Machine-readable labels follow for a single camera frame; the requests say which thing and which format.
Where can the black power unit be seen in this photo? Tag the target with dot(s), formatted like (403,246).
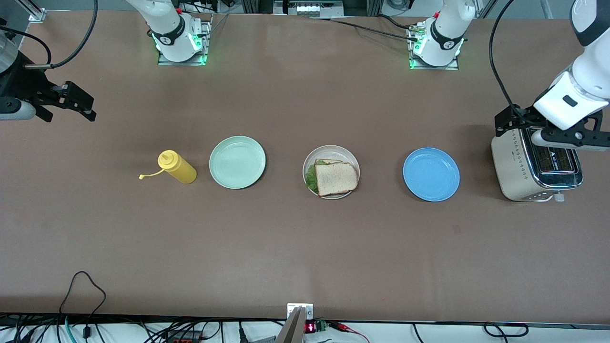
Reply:
(307,8)

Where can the green lettuce leaf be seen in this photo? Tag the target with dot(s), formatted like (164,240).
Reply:
(312,177)

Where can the green terminal block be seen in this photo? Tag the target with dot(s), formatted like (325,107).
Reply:
(321,326)

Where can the red clip lead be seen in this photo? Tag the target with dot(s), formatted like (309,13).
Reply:
(348,328)

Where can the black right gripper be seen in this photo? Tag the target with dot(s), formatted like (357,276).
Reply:
(21,85)

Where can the beige chrome toaster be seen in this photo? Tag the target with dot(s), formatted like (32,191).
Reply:
(512,162)

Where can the blue plate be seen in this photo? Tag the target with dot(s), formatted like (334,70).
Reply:
(431,174)

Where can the light green plate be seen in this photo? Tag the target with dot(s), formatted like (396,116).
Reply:
(237,162)

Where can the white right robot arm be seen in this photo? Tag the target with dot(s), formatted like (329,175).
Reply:
(171,24)

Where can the small metal mounting bracket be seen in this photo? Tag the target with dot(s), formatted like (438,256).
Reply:
(307,309)

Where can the yellow squeeze bottle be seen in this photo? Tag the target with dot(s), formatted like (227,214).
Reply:
(180,167)

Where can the beige plate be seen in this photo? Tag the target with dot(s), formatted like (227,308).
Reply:
(331,152)

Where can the grey metal camera post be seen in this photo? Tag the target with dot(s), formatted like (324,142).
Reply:
(290,331)

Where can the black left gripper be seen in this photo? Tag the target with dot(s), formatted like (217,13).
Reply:
(514,117)

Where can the metal table corner bracket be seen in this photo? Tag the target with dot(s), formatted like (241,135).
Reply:
(37,15)

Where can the red digit display module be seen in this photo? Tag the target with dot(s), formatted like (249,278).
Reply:
(310,327)

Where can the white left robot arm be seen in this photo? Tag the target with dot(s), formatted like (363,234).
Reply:
(448,28)

